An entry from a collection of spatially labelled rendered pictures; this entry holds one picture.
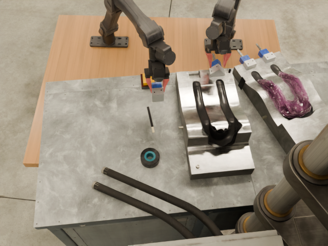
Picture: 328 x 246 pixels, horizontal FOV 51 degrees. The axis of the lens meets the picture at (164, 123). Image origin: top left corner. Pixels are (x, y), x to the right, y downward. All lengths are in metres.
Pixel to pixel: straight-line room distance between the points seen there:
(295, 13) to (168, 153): 2.29
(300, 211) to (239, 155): 0.56
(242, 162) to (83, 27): 1.12
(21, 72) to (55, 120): 1.37
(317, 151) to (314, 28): 2.78
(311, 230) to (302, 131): 0.66
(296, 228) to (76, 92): 1.16
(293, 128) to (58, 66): 1.15
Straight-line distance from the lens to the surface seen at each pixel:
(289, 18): 3.40
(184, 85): 1.57
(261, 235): 0.72
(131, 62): 1.78
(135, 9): 1.41
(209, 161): 1.42
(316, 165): 0.68
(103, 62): 1.80
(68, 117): 1.63
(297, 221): 0.94
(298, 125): 1.54
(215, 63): 1.64
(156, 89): 1.47
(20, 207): 2.40
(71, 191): 1.47
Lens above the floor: 2.14
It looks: 59 degrees down
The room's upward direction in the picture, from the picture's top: 2 degrees clockwise
